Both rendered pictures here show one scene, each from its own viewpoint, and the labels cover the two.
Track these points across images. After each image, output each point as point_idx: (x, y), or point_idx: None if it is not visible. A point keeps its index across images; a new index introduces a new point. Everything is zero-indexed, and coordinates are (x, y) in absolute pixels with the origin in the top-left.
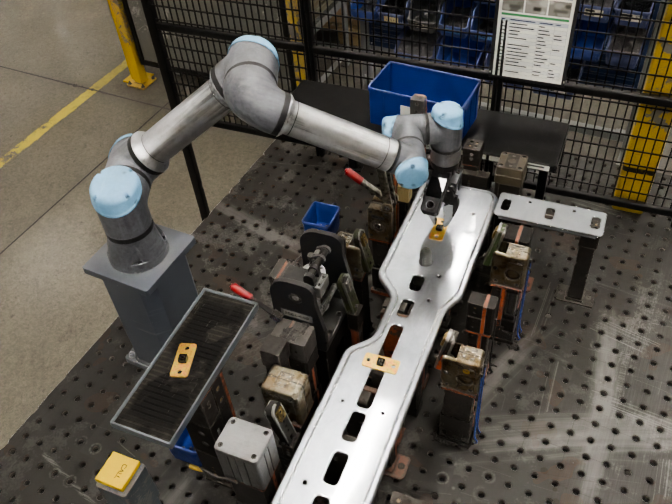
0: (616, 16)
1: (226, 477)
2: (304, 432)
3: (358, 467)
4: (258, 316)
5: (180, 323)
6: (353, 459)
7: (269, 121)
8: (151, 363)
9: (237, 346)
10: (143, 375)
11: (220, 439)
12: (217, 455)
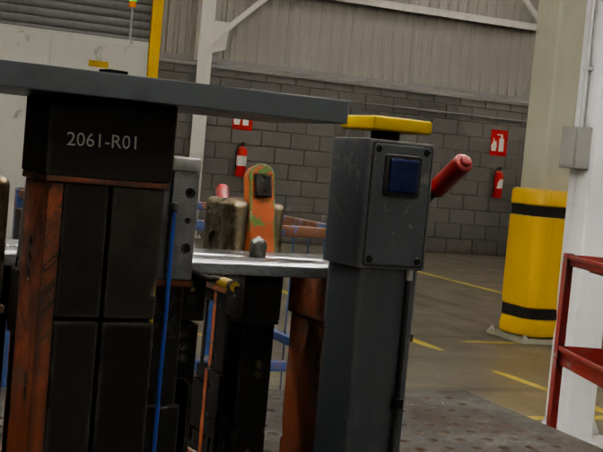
0: None
1: (194, 269)
2: (10, 254)
3: (15, 241)
4: None
5: (26, 63)
6: (6, 242)
7: None
8: (177, 81)
9: None
10: (215, 85)
11: (179, 156)
12: (198, 188)
